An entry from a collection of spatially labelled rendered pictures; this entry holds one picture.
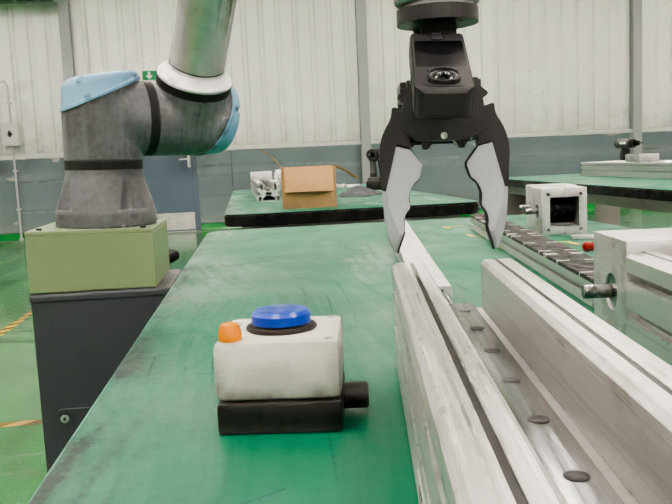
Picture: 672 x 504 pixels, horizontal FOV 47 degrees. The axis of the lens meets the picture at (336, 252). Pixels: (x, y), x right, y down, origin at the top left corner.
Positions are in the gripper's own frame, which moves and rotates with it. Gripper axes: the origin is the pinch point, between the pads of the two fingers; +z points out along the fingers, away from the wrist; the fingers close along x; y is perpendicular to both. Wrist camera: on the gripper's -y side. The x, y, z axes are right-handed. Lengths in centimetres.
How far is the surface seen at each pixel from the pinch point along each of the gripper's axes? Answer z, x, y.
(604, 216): 38, -154, 462
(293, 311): 2.4, 12.0, -17.6
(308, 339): 3.8, 10.9, -20.1
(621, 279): 3.5, -14.1, -3.3
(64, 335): 16, 51, 41
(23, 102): -110, 487, 1040
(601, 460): 5.3, -2.2, -37.2
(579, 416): 4.6, -2.3, -33.6
